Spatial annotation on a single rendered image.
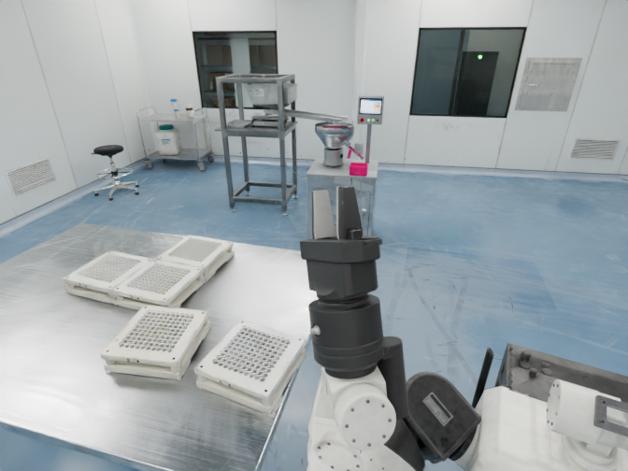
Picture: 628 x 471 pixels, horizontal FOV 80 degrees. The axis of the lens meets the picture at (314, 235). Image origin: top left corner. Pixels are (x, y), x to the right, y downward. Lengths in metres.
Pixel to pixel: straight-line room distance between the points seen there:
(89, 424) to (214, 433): 0.34
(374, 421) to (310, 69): 5.86
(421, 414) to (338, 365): 0.24
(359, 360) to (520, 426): 0.32
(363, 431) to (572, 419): 0.27
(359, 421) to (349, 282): 0.15
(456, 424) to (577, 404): 0.17
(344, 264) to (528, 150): 6.21
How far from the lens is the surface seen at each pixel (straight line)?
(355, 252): 0.40
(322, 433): 0.55
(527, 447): 0.68
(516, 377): 0.77
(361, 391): 0.45
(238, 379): 1.13
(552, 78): 6.41
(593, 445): 0.65
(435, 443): 0.66
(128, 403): 1.27
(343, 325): 0.43
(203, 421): 1.16
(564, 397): 0.60
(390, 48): 6.03
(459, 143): 6.29
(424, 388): 0.66
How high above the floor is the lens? 1.80
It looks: 27 degrees down
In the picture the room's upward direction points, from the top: straight up
